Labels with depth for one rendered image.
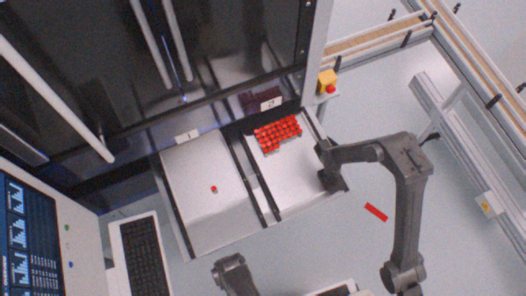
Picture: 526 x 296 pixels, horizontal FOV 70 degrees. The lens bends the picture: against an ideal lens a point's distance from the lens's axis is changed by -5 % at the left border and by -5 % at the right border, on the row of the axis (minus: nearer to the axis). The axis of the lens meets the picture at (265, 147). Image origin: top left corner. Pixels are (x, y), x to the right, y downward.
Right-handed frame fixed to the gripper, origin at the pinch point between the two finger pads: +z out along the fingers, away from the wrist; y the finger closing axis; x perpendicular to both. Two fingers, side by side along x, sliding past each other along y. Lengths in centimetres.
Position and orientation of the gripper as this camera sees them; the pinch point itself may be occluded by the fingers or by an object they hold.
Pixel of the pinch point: (329, 190)
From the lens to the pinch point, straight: 149.6
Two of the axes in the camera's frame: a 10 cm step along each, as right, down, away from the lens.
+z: 0.9, 5.4, 8.4
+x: -9.1, 3.8, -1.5
